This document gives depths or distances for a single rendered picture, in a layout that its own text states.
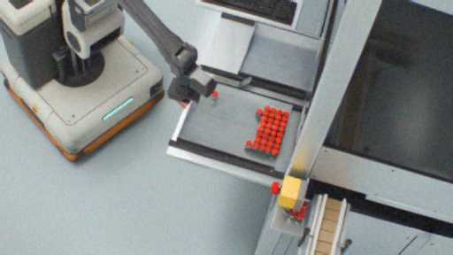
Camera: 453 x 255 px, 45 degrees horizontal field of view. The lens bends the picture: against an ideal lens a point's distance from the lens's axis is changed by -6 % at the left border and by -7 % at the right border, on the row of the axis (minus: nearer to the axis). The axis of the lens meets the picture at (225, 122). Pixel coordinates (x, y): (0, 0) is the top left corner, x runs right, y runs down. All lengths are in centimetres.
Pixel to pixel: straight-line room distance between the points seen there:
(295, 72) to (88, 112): 107
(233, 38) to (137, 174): 97
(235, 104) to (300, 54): 36
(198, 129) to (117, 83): 95
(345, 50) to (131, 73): 173
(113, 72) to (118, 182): 55
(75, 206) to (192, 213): 57
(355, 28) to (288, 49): 101
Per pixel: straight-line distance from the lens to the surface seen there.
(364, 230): 206
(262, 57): 221
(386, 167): 168
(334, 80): 141
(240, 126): 202
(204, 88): 168
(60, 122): 277
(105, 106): 279
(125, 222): 280
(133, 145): 299
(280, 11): 247
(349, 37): 129
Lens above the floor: 257
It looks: 57 degrees down
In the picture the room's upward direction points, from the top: 9 degrees clockwise
